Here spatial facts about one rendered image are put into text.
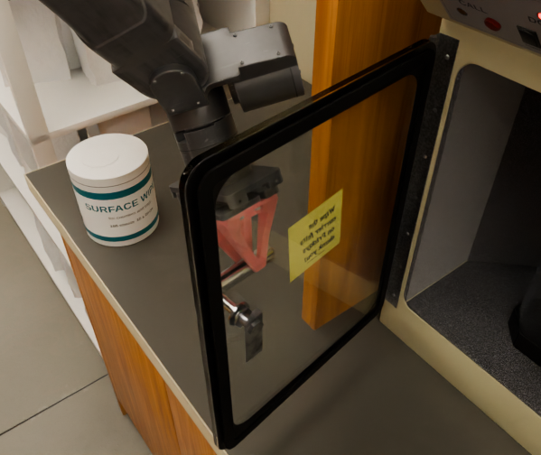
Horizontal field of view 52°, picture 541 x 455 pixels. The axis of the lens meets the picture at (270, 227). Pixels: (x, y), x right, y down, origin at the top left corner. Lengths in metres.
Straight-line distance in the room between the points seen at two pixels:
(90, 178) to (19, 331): 1.36
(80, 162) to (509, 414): 0.71
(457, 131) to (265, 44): 0.25
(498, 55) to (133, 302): 0.62
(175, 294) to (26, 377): 1.23
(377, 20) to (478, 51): 0.10
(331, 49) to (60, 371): 1.66
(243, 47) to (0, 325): 1.88
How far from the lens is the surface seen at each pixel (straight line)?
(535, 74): 0.55
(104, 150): 0.96
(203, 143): 0.51
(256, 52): 0.48
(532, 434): 0.78
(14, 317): 2.26
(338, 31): 0.57
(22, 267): 2.44
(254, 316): 0.51
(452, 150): 0.65
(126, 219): 0.95
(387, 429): 0.77
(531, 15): 0.45
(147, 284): 0.92
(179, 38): 0.42
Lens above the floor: 1.61
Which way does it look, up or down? 42 degrees down
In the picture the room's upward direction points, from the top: straight up
